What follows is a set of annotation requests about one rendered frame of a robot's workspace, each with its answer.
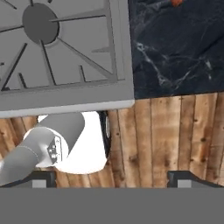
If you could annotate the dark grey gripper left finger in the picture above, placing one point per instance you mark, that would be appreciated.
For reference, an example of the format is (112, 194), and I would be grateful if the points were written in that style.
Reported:
(43, 176)

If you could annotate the orange sweet potato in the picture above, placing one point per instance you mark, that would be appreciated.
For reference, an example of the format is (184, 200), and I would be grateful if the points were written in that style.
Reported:
(176, 2)

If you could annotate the grey hob with grates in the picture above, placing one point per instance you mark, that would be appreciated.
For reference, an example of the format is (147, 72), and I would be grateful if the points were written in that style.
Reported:
(87, 87)

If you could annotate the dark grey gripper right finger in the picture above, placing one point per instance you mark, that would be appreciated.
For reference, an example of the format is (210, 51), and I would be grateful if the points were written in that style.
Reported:
(180, 176)

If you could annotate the white and grey round thing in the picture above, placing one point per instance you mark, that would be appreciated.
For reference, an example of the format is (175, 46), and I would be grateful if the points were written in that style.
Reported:
(84, 145)

